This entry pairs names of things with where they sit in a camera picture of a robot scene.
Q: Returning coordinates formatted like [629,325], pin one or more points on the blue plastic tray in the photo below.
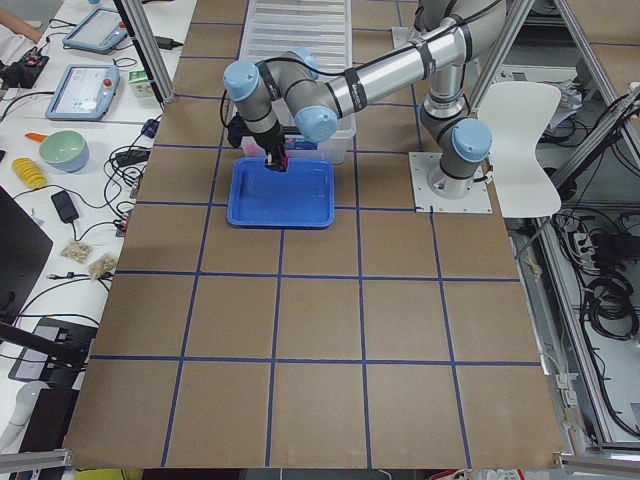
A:
[301,197]

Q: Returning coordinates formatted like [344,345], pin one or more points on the black power adapter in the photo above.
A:
[64,207]

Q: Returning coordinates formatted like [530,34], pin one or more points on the clear plastic box lid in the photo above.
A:
[274,27]

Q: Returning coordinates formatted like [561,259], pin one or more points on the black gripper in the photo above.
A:
[270,141]

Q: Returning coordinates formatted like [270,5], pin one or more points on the blue teach pendant tablet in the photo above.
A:
[99,32]
[84,93]

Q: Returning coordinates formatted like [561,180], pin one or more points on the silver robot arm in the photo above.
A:
[449,34]

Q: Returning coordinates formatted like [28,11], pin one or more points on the yellow ridged toy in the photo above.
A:
[29,173]

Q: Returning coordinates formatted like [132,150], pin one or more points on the white plastic chair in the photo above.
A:
[517,113]

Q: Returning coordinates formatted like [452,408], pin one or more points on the green bowl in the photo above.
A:
[66,151]

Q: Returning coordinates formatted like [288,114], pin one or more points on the aluminium frame post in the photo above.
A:
[139,30]

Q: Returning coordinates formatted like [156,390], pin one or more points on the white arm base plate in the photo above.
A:
[400,36]
[435,192]

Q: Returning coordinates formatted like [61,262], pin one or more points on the clear plastic storage box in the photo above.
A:
[340,140]

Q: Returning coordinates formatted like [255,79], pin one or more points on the green white carton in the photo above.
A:
[139,84]

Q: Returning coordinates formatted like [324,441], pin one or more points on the bag of nuts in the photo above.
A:
[77,251]
[106,263]

